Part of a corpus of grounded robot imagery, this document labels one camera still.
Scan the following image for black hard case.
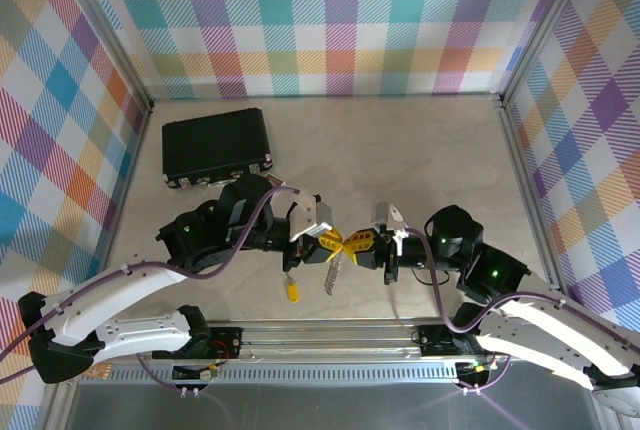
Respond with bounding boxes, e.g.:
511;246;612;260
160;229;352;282
160;107;275;191

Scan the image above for grey metal sheet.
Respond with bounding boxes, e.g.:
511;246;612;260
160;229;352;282
42;379;609;430

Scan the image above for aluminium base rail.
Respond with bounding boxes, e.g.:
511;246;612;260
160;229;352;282
107;318;506;366

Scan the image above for aluminium side rail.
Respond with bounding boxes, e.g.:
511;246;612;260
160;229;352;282
64;102;154;326
492;94;571;296

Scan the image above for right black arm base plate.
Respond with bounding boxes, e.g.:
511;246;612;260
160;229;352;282
413;322;484;357

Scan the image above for perforated metal cable duct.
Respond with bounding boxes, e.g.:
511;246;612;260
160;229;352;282
107;367;464;385

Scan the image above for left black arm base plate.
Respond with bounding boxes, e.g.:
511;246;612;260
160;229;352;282
151;324;245;362

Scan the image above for small wired power connector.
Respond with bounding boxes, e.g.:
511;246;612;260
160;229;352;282
455;359;497;377
172;363;222;383

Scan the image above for aluminium frame post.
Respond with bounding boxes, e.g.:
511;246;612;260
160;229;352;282
54;0;155;114
497;0;599;109

